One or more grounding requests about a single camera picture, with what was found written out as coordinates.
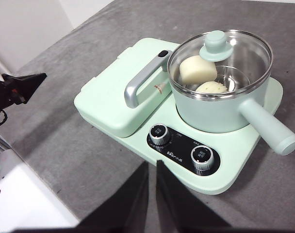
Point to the mint green breakfast machine base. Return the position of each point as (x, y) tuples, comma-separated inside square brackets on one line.
[(234, 170)]

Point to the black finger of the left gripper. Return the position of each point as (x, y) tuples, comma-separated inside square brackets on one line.
[(26, 85)]

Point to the white hedgehog bun green dots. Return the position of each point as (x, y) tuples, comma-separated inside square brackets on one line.
[(210, 88)]

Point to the glass pot lid green knob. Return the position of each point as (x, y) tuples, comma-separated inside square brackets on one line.
[(214, 42)]

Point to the silver control knob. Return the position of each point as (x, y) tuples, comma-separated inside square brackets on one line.
[(201, 157), (160, 135)]

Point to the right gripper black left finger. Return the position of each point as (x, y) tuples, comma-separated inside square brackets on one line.
[(128, 206)]

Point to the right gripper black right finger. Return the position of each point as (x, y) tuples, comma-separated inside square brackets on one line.
[(179, 206)]

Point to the mint green griddle lid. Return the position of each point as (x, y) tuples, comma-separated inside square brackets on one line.
[(108, 104)]

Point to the white rectangular steamed bun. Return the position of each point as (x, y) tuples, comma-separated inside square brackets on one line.
[(196, 70)]

